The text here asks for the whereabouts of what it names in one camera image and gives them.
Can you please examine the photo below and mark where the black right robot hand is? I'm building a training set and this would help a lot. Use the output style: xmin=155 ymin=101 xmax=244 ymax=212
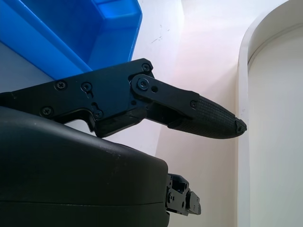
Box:
xmin=0 ymin=58 xmax=247 ymax=227

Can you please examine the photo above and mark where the blue plastic tray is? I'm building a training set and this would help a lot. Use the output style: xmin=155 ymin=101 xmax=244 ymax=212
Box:
xmin=0 ymin=0 xmax=143 ymax=80

